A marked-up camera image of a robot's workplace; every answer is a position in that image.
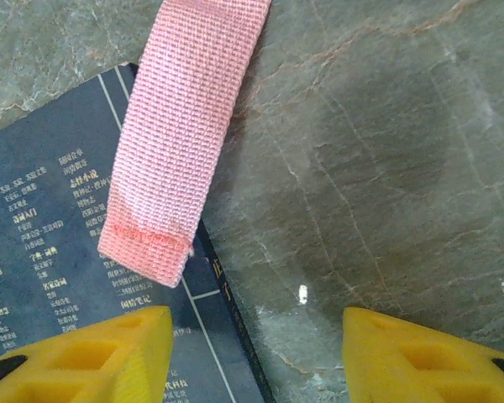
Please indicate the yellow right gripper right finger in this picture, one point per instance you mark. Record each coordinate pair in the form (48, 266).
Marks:
(416, 369)

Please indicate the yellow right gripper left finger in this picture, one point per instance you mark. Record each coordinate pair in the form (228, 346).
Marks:
(88, 369)

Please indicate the thick dark blue book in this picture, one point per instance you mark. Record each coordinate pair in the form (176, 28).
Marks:
(46, 189)

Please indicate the pink backpack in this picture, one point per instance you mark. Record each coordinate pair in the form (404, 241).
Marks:
(185, 126)

